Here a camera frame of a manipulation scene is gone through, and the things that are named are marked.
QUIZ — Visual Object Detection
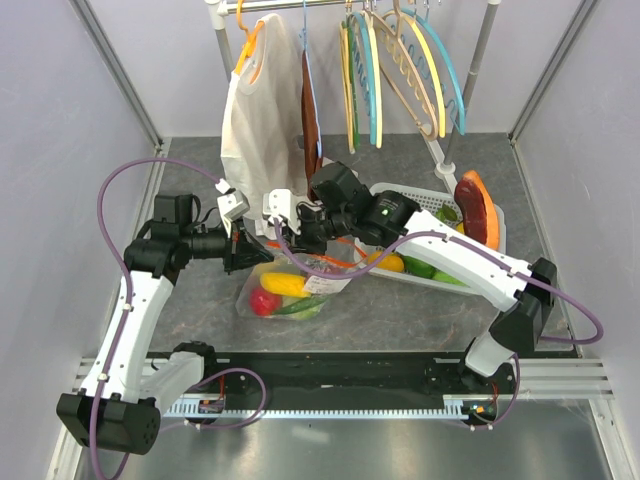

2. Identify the teal hanger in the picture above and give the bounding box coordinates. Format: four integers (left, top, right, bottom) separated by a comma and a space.
402, 8, 466, 135

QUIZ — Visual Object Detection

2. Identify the orange hanger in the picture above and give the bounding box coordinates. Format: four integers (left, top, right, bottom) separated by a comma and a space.
234, 0, 265, 75

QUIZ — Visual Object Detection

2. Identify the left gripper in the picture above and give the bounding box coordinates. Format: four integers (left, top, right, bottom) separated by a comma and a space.
179, 216, 273, 276

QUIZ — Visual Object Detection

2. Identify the orange tangerine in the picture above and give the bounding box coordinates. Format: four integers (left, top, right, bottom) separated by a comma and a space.
366, 251, 405, 273

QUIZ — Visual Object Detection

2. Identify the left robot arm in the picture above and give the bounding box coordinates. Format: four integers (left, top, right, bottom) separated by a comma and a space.
56, 190, 273, 455

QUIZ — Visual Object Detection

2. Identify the yellow hanger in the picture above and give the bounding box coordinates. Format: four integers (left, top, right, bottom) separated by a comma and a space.
401, 9, 447, 140

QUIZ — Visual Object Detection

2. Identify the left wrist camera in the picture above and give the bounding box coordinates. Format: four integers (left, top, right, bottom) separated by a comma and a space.
215, 179, 250, 237

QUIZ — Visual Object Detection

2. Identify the beige hanger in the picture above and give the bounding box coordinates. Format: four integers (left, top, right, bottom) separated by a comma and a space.
373, 1, 439, 142

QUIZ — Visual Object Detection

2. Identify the clear zip top bag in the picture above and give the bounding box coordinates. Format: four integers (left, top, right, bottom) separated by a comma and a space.
236, 241, 357, 321

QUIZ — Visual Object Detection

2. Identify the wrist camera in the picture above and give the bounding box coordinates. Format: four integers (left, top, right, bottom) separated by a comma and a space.
262, 189, 297, 225
215, 179, 250, 237

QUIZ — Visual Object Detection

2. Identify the green cucumber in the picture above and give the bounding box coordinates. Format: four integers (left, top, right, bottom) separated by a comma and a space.
432, 270, 467, 288

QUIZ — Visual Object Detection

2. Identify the green hanger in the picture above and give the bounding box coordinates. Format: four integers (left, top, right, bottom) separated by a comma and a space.
346, 18, 361, 150

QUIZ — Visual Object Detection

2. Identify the red pomegranate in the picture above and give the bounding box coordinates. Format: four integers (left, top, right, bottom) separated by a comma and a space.
249, 286, 282, 317

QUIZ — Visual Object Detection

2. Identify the yellow corn cob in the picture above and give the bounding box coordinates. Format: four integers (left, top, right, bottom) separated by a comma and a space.
260, 272, 311, 298

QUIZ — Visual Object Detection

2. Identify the green cabbage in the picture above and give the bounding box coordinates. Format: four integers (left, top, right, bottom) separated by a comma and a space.
288, 304, 323, 321

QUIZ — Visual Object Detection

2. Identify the blue wire hanger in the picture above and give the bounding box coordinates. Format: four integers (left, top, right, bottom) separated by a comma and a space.
301, 0, 323, 157

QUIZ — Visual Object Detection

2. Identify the light blue hanger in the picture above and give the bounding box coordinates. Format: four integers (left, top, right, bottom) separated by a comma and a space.
350, 11, 383, 148

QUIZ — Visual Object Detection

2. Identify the papaya slice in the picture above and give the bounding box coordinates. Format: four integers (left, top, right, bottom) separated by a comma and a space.
454, 170, 501, 250

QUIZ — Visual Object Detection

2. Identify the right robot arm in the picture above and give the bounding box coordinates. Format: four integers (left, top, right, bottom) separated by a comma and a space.
264, 163, 557, 394

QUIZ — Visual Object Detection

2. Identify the white shirt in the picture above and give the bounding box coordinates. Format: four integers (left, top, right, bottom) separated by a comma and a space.
220, 13, 308, 240

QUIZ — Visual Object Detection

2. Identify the brown cloth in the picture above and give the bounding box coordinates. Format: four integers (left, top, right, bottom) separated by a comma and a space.
301, 53, 324, 201

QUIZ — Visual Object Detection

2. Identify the long green chili pepper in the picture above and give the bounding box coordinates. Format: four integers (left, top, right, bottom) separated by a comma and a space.
273, 295, 327, 316

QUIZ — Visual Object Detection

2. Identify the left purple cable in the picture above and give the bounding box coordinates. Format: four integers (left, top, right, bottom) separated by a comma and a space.
92, 157, 224, 480

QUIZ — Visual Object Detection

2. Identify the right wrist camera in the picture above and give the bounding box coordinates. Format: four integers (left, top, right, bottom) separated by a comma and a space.
262, 189, 297, 225

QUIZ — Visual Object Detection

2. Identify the cream hanger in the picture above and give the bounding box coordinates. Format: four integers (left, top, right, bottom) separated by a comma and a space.
339, 22, 356, 154

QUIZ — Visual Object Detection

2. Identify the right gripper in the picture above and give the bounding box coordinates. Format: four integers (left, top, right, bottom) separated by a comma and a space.
282, 204, 353, 257

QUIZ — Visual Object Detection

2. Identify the red grape bunch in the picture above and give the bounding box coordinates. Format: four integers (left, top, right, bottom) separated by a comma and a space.
300, 255, 344, 274

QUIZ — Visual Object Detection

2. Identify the green bell pepper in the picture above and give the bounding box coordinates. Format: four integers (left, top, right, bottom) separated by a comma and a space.
402, 255, 437, 279

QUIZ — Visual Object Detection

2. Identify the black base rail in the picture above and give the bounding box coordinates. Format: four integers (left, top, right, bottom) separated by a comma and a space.
164, 352, 519, 426

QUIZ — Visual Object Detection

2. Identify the clothes rack frame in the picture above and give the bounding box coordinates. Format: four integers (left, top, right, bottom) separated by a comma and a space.
207, 1, 500, 191

